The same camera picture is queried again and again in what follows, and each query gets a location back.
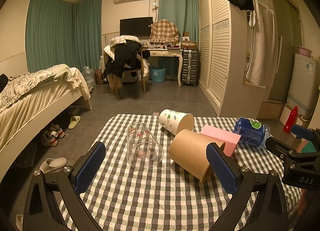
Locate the plaid cloth cover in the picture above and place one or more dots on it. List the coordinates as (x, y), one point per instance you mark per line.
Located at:
(164, 31)

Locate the brown paper cup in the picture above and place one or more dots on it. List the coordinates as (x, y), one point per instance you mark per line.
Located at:
(188, 150)

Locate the beige slipper near table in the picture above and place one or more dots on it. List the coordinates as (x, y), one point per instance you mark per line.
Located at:
(50, 165)

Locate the blue plastic bottle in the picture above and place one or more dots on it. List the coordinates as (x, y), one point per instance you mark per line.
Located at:
(252, 132)

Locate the white dressing desk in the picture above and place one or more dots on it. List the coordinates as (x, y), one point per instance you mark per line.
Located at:
(169, 53)

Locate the clear glass cup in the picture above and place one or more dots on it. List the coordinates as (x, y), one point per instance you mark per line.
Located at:
(143, 150)

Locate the silver black suitcase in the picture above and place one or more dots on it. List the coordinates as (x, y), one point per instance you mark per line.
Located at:
(190, 67)

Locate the green curtain left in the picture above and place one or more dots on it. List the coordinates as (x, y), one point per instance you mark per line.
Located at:
(61, 32)

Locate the checkered tablecloth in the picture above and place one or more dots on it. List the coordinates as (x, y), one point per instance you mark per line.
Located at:
(165, 197)

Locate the bed with beige sheets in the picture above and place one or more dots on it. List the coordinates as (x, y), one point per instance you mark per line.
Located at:
(30, 101)

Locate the black television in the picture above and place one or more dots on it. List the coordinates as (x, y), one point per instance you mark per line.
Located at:
(139, 26)

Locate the pink plastic stool green seat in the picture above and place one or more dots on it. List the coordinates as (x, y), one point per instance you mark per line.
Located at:
(306, 147)

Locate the sneaker pair under bed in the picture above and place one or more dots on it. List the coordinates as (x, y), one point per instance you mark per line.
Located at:
(50, 137)

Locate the pink sponge block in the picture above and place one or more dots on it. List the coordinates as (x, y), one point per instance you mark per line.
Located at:
(230, 139)

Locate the hanging white towel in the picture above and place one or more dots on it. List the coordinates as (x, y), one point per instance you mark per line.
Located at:
(263, 61)

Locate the white small fridge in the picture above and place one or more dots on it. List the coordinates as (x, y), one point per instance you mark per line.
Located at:
(303, 90)

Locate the large water jug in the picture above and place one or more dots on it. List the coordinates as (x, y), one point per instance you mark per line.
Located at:
(88, 74)

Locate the green slipper under bed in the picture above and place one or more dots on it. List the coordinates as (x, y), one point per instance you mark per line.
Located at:
(74, 121)

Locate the wooden chair with clothes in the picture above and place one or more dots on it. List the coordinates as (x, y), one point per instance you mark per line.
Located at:
(125, 53)

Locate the blue laundry basket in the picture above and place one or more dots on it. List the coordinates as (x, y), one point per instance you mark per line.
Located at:
(157, 74)

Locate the white louvered wardrobe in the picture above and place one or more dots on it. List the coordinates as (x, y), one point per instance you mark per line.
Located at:
(223, 42)

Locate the green curtain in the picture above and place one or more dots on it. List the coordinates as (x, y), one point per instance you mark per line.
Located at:
(183, 13)
(61, 32)

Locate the green curtain right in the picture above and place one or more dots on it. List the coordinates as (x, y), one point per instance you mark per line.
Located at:
(183, 13)

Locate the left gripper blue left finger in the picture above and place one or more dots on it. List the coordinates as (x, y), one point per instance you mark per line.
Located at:
(42, 212)

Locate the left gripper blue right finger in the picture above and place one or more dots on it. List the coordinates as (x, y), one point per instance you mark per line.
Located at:
(269, 211)

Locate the red thermos bottle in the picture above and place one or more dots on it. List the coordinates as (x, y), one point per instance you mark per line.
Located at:
(291, 120)

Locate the pink basin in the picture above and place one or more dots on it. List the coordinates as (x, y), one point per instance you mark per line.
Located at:
(304, 51)

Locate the white floral paper cup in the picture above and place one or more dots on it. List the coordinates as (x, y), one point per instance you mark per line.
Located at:
(175, 121)

